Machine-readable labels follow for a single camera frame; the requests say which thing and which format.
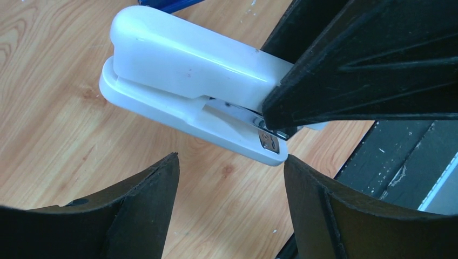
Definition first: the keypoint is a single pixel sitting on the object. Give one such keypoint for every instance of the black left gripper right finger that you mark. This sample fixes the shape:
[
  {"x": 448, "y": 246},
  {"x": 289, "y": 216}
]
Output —
[{"x": 331, "y": 220}]

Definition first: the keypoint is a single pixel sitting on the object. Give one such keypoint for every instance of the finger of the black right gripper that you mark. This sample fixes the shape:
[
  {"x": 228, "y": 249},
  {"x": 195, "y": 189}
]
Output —
[{"x": 364, "y": 60}]

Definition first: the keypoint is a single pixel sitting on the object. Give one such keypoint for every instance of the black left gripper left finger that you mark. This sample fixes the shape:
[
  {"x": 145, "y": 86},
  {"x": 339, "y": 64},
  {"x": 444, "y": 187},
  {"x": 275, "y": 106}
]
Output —
[{"x": 129, "y": 219}]

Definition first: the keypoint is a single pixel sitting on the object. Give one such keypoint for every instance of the blue stapler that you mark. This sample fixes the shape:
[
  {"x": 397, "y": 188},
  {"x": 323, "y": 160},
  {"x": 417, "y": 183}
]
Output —
[{"x": 169, "y": 6}]

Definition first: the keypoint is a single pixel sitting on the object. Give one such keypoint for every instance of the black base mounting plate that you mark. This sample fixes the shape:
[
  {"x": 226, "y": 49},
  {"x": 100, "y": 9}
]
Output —
[{"x": 399, "y": 161}]

